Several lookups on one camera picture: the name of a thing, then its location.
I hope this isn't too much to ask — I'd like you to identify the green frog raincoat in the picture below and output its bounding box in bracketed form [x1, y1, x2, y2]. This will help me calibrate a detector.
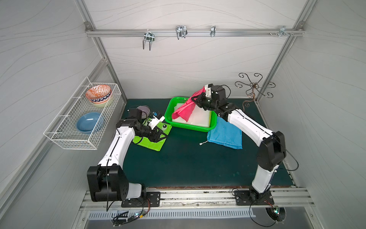
[132, 122, 172, 152]

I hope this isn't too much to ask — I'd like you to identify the white raincoat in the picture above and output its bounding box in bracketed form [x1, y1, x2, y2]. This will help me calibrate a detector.
[172, 106, 211, 127]

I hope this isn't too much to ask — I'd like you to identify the pink bunny raincoat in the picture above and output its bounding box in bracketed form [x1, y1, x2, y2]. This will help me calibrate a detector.
[172, 87, 205, 122]

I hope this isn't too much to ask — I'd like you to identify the green plastic basket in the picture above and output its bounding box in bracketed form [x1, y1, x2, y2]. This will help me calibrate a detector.
[164, 97, 217, 132]

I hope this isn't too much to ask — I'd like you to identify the blue raincoat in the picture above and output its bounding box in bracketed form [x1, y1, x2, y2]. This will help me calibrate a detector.
[207, 117, 243, 149]

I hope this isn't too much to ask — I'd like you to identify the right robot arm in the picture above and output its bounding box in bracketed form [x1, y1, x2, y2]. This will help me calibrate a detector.
[190, 84, 287, 201]

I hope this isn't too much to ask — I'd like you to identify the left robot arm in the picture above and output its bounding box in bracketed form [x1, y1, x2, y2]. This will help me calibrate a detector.
[87, 108, 167, 202]

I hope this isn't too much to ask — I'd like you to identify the small purple bowl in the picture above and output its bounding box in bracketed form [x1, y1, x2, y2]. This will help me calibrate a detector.
[137, 105, 151, 119]

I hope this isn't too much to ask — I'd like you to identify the dark metal jewelry stand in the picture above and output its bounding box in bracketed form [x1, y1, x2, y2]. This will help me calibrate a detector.
[234, 73, 276, 111]

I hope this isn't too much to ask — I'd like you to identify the orange patterned bowl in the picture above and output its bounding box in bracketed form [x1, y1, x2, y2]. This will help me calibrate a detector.
[85, 85, 112, 105]

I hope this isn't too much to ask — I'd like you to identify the blue bowl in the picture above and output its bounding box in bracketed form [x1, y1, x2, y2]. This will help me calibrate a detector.
[76, 112, 104, 135]

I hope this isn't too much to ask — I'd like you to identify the metal loop hook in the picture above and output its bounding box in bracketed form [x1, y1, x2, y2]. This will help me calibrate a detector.
[175, 25, 188, 40]

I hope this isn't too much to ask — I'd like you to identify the small metal hook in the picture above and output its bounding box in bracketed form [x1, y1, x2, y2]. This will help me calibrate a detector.
[210, 26, 216, 37]

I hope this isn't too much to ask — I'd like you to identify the metal double hook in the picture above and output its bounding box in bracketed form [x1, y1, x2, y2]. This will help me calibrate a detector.
[143, 31, 155, 50]

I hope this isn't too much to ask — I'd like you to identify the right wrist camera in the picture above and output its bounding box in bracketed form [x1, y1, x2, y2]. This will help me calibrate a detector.
[205, 84, 213, 98]

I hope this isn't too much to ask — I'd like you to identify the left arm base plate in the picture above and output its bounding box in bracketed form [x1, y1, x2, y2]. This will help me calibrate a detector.
[121, 191, 161, 208]

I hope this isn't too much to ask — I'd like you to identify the white wire wall basket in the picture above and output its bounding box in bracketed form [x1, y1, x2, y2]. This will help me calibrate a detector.
[43, 78, 121, 150]

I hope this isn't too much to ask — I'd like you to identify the aluminium front rail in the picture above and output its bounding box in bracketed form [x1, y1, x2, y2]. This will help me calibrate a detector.
[79, 187, 315, 211]

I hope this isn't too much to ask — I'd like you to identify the aluminium rail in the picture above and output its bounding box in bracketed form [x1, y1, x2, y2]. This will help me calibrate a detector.
[79, 187, 315, 211]
[86, 28, 306, 38]

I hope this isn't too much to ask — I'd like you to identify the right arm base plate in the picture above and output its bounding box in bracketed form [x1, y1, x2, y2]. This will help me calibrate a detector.
[232, 189, 275, 206]

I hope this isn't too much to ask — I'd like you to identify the metal bracket hook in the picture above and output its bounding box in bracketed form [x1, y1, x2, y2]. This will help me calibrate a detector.
[269, 26, 295, 38]

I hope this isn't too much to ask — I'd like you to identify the aluminium top rail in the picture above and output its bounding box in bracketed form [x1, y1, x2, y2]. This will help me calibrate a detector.
[86, 28, 306, 38]

